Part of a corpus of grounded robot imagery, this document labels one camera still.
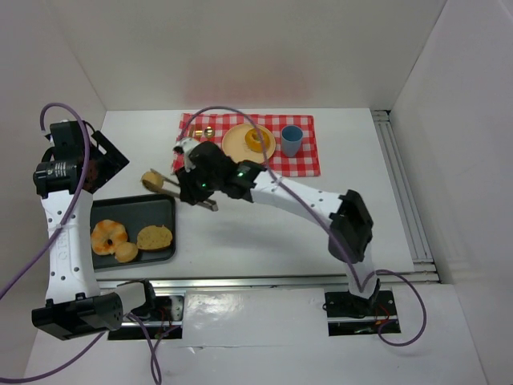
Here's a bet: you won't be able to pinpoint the twisted ring bread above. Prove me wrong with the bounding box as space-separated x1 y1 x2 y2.
91 220 128 256

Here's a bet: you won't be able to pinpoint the flat round bread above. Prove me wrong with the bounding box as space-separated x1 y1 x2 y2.
136 225 173 251

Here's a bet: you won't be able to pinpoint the aluminium rail right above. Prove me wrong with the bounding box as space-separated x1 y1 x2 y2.
370 110 441 284

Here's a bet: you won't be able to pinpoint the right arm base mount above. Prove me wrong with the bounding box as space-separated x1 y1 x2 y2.
322 290 401 337

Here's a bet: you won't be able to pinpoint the gold spoon black handle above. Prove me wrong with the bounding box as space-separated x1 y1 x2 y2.
204 126 215 140

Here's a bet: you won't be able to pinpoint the small bun front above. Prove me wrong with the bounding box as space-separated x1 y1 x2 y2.
115 242 139 263

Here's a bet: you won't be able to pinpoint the black baking tray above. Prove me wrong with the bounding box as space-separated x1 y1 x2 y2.
90 194 177 271

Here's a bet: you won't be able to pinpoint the aluminium rail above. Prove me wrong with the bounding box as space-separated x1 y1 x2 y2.
370 110 441 284
95 273 414 290

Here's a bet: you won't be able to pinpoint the glazed donut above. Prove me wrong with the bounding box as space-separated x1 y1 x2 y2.
244 128 270 153

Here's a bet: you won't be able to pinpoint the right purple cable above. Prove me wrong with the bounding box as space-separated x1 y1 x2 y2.
178 105 426 347

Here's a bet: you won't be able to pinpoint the red checkered cloth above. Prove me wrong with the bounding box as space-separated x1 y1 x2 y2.
191 113 321 177

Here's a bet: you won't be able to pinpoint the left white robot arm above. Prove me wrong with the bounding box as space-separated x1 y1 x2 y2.
31 120 156 340

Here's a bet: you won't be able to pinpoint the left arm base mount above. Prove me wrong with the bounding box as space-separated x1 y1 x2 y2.
107 294 184 341

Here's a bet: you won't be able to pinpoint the metal tongs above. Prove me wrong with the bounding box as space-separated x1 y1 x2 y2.
141 168 219 212

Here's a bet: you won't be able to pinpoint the aluminium rail front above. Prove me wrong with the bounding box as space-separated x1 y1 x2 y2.
95 273 414 290

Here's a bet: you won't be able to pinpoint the blue cup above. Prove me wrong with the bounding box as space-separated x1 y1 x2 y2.
281 125 303 157

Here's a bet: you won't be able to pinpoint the yellow plate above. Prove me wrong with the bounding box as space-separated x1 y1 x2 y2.
221 123 277 164

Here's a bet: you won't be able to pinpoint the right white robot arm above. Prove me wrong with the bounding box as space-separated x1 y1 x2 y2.
174 138 379 301

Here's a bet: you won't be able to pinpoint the small round bun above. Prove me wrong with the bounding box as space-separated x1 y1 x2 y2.
140 170 164 193

